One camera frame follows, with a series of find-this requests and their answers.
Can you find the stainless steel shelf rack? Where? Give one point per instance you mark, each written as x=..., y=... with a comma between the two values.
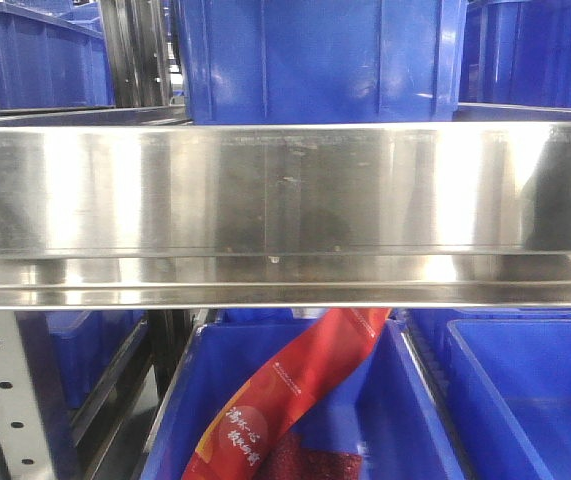
x=140, y=207

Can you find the blue crate upper centre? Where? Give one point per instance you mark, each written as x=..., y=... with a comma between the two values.
x=319, y=62

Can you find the blue crate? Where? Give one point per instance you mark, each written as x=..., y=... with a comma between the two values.
x=517, y=53
x=382, y=412
x=505, y=378
x=319, y=62
x=85, y=343
x=53, y=55

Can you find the blue crate lower centre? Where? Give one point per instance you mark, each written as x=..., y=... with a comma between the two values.
x=382, y=412

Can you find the red snack package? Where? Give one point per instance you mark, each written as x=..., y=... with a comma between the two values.
x=253, y=421

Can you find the blue crate lower left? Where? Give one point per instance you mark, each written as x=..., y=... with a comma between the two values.
x=85, y=343

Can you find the blue crate lower right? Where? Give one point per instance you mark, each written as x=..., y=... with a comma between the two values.
x=505, y=378

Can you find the blue crate upper left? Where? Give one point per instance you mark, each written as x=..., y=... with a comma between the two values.
x=53, y=55

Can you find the blue crate upper right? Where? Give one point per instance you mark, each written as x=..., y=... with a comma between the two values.
x=517, y=53

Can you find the white perforated rack post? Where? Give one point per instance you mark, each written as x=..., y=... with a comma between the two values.
x=22, y=434

